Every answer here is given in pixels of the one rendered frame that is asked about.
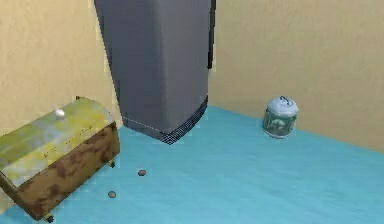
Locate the green white lidded bin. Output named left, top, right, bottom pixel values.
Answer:
left=262, top=95, right=300, bottom=139

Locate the grey fridge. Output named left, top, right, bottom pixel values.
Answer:
left=93, top=0, right=217, bottom=146

